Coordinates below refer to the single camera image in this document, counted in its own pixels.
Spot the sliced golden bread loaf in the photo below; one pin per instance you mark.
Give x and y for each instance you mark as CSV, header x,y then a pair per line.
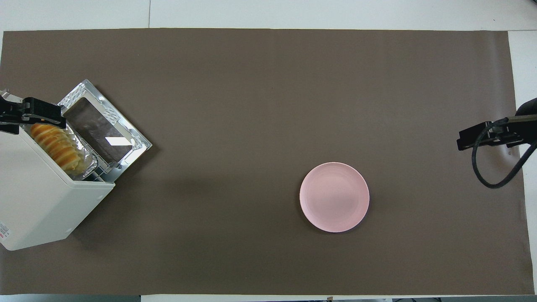
x,y
54,144

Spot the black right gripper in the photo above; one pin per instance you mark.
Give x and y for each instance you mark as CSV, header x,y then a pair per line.
x,y
505,132

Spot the white toaster oven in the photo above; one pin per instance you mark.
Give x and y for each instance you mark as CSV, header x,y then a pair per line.
x,y
37,201

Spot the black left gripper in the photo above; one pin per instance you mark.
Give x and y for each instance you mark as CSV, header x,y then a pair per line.
x,y
10,117

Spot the brown table mat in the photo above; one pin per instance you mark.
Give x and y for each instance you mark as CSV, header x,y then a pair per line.
x,y
251,105

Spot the glass oven door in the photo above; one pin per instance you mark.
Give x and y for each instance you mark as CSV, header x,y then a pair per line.
x,y
105,134

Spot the pink round plate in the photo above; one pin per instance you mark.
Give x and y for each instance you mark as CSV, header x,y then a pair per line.
x,y
334,197

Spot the aluminium foil tray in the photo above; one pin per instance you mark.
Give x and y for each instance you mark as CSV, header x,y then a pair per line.
x,y
89,161

